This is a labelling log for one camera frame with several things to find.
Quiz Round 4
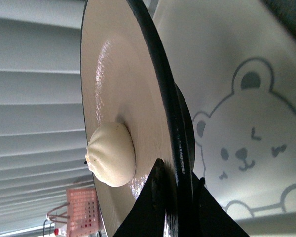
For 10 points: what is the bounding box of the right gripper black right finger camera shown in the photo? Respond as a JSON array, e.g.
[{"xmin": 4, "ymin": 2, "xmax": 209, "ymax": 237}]
[{"xmin": 191, "ymin": 173, "xmax": 248, "ymax": 237}]

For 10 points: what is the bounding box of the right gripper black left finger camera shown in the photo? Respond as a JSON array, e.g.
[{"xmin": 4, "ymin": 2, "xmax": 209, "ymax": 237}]
[{"xmin": 114, "ymin": 159, "xmax": 166, "ymax": 237}]

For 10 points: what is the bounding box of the white steamed bun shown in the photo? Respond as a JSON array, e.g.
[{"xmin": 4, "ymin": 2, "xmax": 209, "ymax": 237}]
[{"xmin": 85, "ymin": 122, "xmax": 136, "ymax": 187}]

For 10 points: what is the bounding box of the black rimmed tan plate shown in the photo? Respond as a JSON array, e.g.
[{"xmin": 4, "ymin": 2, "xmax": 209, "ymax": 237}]
[{"xmin": 80, "ymin": 0, "xmax": 193, "ymax": 237}]

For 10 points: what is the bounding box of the white bear print tray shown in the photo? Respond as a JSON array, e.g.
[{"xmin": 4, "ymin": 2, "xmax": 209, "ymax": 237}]
[{"xmin": 153, "ymin": 0, "xmax": 296, "ymax": 219}]

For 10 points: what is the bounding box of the pink calendar board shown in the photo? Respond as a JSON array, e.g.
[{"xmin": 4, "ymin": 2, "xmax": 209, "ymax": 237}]
[{"xmin": 66, "ymin": 188, "xmax": 99, "ymax": 237}]

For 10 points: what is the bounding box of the grey pleated curtain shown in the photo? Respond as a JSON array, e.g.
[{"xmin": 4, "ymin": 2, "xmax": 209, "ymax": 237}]
[{"xmin": 0, "ymin": 0, "xmax": 93, "ymax": 236}]

